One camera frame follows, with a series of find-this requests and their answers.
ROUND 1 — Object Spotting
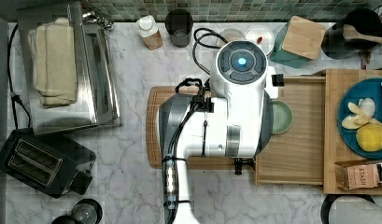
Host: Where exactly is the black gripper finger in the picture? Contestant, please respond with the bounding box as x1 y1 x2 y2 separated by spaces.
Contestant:
272 74 285 87
233 158 255 175

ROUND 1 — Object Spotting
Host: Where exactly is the wooden drawer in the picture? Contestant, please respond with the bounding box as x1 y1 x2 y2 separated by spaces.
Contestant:
255 76 325 186

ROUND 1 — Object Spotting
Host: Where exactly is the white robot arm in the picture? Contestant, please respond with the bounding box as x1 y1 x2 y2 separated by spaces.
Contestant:
156 40 274 224

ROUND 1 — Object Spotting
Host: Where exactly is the wooden drawer cabinet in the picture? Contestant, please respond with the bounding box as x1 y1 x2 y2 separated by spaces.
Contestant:
316 68 382 195

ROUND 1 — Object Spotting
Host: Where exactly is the green ceramic bowl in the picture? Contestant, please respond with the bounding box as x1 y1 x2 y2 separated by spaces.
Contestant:
273 101 293 134

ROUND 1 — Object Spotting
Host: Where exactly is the teal canister wooden lid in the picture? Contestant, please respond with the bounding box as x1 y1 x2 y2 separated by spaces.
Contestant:
270 16 326 68

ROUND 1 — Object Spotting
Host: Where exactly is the white lid container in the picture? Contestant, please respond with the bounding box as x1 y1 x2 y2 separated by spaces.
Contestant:
245 25 275 56

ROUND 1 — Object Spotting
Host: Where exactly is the clear plastic jar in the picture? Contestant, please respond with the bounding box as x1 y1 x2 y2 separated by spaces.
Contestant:
216 28 246 48

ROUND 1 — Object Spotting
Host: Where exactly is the black utensil pot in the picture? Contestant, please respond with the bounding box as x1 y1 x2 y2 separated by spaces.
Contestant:
321 8 382 60

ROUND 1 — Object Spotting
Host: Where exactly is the wooden spoon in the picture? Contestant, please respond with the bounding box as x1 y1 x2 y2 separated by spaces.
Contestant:
343 24 382 44

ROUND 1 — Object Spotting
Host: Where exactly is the banana peel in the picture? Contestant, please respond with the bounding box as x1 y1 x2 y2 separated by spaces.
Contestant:
342 98 380 130

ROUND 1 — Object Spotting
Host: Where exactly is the blue plate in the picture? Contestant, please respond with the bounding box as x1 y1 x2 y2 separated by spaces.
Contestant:
336 77 382 161

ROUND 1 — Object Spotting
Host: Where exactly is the bamboo cutting board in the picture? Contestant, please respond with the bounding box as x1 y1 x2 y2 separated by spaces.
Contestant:
146 86 261 170

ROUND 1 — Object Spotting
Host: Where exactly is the black round pan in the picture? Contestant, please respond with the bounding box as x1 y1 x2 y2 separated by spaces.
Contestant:
320 194 382 224

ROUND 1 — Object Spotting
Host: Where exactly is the yellow lemon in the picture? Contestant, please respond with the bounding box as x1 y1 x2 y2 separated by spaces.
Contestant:
356 123 382 152

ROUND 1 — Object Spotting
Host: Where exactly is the dark grey cup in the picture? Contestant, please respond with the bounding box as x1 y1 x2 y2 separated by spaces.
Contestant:
164 9 193 48

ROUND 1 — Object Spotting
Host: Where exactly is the Stash tea box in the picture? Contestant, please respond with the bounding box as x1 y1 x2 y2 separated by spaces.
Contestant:
334 163 380 190

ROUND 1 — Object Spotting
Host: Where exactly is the white cap bottle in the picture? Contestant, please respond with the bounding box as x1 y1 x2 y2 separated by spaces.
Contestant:
136 15 163 50

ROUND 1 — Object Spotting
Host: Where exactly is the stainless steel toaster oven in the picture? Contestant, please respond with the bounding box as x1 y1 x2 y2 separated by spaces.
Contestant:
18 1 120 135

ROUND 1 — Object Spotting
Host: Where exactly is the black pepper grinder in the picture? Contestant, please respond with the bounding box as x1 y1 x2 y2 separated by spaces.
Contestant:
51 199 103 224

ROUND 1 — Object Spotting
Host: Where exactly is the black toaster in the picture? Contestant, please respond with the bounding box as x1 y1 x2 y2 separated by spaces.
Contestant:
0 128 96 199

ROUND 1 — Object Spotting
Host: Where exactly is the beige folded towel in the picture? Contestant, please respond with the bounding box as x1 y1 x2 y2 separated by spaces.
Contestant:
28 18 77 108

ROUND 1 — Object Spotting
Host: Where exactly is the black power cord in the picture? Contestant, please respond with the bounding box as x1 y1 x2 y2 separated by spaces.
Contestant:
7 23 33 130

